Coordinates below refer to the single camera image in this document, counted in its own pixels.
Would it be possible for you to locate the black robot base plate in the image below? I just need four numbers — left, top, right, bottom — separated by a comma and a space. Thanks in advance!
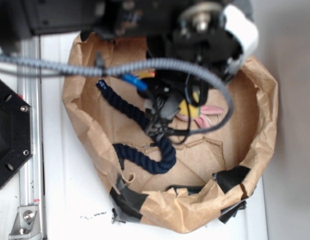
0, 79, 33, 190

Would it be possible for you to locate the pink plush bunny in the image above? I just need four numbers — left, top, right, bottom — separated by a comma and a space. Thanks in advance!
176, 105, 225, 129

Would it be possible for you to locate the metal corner bracket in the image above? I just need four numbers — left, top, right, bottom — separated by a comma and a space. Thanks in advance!
8, 205, 43, 240

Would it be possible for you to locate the grey braided cable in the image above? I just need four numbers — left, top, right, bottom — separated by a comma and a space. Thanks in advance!
0, 54, 235, 133

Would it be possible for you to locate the brown paper bag bin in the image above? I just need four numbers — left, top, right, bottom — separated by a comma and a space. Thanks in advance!
62, 31, 280, 235

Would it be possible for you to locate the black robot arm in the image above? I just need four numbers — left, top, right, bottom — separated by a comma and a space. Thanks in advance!
0, 0, 259, 81

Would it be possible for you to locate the white tray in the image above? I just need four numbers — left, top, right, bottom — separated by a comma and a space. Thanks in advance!
39, 32, 269, 240

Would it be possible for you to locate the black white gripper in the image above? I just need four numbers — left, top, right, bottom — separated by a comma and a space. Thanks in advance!
145, 0, 260, 83

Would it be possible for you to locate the aluminium extrusion rail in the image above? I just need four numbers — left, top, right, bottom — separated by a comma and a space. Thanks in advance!
15, 37, 46, 240

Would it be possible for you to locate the dark blue rope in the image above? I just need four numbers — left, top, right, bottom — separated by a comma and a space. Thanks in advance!
95, 79, 177, 175

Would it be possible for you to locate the yellow green sponge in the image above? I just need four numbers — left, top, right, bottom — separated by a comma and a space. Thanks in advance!
176, 99, 201, 119

